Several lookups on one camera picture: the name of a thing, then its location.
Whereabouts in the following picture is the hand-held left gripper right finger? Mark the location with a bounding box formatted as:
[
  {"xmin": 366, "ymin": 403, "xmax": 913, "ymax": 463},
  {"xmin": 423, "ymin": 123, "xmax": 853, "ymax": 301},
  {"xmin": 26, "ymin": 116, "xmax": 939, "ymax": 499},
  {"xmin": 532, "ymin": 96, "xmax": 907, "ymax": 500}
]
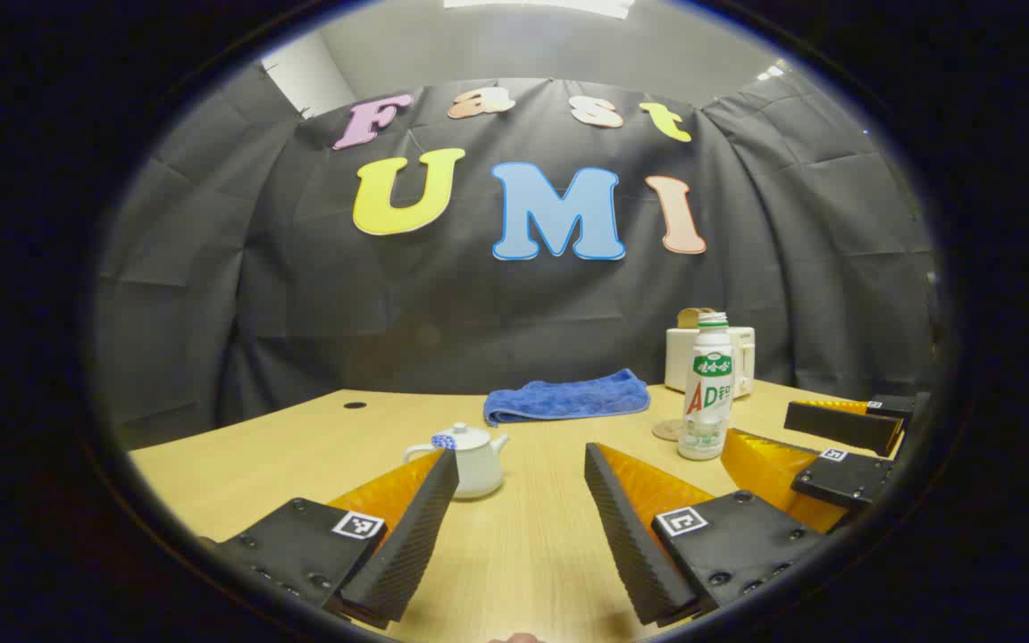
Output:
[{"xmin": 584, "ymin": 442, "xmax": 830, "ymax": 627}]

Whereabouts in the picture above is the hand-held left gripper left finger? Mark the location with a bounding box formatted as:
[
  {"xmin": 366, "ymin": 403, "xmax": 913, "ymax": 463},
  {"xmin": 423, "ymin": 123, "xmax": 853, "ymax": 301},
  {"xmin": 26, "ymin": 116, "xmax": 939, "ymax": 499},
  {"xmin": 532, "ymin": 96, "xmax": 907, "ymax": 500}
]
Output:
[{"xmin": 202, "ymin": 448, "xmax": 460, "ymax": 630}]

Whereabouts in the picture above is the white teacup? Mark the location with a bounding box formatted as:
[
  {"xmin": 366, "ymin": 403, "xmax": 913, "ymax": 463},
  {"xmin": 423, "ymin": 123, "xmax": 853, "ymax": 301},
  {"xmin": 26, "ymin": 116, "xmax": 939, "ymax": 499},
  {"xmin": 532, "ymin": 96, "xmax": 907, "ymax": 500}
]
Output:
[{"xmin": 403, "ymin": 422, "xmax": 510, "ymax": 499}]

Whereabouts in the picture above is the white water bottle green label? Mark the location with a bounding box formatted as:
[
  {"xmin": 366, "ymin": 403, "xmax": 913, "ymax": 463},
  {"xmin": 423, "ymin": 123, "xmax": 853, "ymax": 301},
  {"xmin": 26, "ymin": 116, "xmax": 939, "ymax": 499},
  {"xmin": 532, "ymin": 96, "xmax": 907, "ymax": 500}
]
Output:
[{"xmin": 678, "ymin": 312, "xmax": 737, "ymax": 462}]

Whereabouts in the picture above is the white toaster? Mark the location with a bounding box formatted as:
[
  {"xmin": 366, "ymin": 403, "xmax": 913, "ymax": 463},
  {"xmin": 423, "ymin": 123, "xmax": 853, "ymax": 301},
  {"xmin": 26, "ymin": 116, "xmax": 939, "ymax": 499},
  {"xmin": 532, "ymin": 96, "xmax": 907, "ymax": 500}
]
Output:
[{"xmin": 665, "ymin": 326, "xmax": 757, "ymax": 398}]

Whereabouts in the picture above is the blue towel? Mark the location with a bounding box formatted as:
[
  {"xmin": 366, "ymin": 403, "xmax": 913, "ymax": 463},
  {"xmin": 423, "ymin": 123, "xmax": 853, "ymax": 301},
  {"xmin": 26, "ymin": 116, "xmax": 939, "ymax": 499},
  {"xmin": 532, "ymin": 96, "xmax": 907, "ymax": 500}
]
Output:
[{"xmin": 483, "ymin": 368, "xmax": 651, "ymax": 427}]

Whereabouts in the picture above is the black backdrop cloth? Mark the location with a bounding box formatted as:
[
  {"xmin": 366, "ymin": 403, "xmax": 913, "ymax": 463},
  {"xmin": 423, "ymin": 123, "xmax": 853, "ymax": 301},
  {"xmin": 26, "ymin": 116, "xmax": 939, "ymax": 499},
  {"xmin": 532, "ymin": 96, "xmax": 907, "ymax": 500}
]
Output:
[{"xmin": 93, "ymin": 63, "xmax": 941, "ymax": 450}]

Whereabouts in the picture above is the long ceiling light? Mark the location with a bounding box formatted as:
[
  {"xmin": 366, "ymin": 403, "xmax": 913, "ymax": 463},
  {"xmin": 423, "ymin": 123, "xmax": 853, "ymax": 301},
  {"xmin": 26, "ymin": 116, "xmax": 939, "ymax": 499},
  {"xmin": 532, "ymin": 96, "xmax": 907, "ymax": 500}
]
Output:
[{"xmin": 443, "ymin": 0, "xmax": 637, "ymax": 20}]

